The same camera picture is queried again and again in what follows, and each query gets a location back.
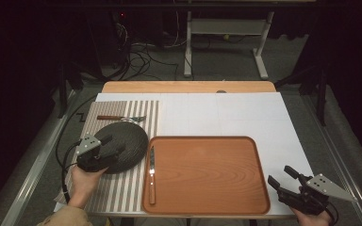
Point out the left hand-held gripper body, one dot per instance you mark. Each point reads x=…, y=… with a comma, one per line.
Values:
x=89, y=157

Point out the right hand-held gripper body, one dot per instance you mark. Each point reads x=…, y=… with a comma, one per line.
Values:
x=311, y=201

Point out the black textured round plate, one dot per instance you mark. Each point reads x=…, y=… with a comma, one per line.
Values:
x=132, y=138

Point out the wooden serving tray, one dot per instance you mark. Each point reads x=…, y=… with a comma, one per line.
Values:
x=207, y=175

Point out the person's right hand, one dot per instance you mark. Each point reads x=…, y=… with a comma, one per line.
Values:
x=314, y=220

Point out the grey white striped placemat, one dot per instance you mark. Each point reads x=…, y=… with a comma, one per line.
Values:
x=119, y=191

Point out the white board sheet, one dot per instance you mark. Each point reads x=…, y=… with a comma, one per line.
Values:
x=232, y=116

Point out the black metal stand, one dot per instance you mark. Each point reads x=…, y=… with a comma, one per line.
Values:
x=320, y=91

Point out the silver metal floor rail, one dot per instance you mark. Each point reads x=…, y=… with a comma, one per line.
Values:
x=339, y=157
x=34, y=169

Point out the white metal table frame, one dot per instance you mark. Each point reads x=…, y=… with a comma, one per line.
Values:
x=226, y=26

